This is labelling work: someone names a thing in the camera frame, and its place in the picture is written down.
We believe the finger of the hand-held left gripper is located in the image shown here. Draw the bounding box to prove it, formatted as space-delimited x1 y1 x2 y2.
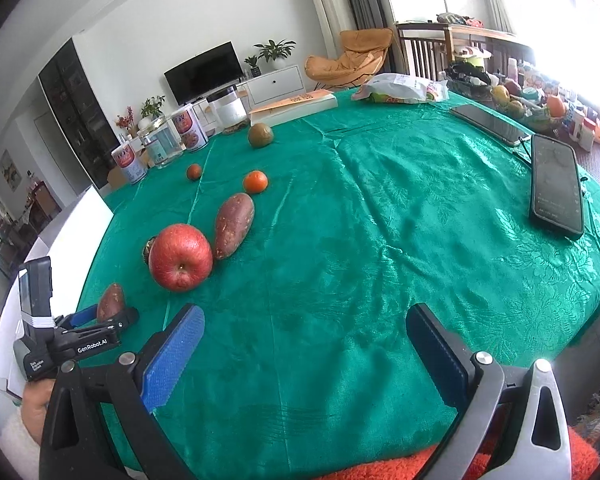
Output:
102 307 140 333
55 305 99 331

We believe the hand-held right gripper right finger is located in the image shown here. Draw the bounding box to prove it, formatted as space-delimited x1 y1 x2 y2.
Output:
405 303 573 480

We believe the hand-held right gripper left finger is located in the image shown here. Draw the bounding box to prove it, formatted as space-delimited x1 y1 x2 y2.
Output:
39 304 206 480

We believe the small sweet potato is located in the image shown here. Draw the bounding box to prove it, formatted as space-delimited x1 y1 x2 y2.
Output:
96 283 126 322

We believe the red apple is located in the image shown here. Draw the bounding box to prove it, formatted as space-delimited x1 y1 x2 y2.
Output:
148 223 214 293

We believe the large sweet potato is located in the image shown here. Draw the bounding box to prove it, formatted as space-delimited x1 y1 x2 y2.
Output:
214 192 256 261

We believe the bright orange tangerine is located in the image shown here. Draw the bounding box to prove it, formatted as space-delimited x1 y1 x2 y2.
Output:
243 170 269 195

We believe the person's left hand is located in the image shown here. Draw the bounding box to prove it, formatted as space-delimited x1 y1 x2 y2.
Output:
21 379 56 446

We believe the white board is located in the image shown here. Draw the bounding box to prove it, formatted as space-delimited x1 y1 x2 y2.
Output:
0 185 115 396

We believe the brown cardboard box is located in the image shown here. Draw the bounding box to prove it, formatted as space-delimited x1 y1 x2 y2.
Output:
107 167 131 196

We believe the red label tin can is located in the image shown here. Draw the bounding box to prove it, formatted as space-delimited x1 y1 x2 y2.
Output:
111 143 148 187
172 104 210 154

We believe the orange fleece cloth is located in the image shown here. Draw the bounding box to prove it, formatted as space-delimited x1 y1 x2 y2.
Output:
325 425 600 480

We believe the clear plastic jar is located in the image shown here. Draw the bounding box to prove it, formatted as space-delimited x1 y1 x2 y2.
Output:
137 116 185 169

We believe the red flower plant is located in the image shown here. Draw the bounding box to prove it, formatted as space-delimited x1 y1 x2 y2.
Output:
116 106 137 138

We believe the black display cabinet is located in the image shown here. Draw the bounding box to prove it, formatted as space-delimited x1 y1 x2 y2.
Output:
38 37 118 191

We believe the black smartphone in case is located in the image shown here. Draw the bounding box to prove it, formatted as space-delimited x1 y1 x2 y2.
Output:
529 133 586 241

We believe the leafy potted plant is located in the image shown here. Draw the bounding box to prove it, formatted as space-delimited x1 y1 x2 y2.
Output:
139 95 167 131

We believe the green-brown orange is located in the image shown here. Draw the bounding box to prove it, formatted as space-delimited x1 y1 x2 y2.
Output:
247 123 274 149

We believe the white jar with black lid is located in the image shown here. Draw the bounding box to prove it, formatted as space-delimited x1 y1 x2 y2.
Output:
207 86 248 134

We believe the black television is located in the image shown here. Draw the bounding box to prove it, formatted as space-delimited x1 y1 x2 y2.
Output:
164 41 244 106

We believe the basket of mixed fruit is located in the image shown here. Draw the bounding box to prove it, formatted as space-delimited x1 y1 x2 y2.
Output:
490 82 571 131

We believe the plastic snack bag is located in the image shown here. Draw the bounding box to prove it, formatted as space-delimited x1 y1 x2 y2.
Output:
351 73 450 106

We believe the white flat box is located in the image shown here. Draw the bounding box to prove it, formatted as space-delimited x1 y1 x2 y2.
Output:
249 89 339 128

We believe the white television cabinet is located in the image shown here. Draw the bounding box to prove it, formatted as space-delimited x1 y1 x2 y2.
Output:
192 64 308 126

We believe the large green potted plant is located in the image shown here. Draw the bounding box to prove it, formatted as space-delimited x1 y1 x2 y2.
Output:
253 39 297 71

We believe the wooden chair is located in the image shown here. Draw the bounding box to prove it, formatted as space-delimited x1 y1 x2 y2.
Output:
395 21 536 78

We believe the orange lounge chair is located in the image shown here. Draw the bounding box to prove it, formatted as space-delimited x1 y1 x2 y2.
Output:
305 29 395 92

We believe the white standing air conditioner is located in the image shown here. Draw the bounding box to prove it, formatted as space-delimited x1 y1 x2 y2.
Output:
300 0 358 56

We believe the framed wall picture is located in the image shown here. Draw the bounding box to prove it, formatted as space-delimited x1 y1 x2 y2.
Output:
0 150 22 192

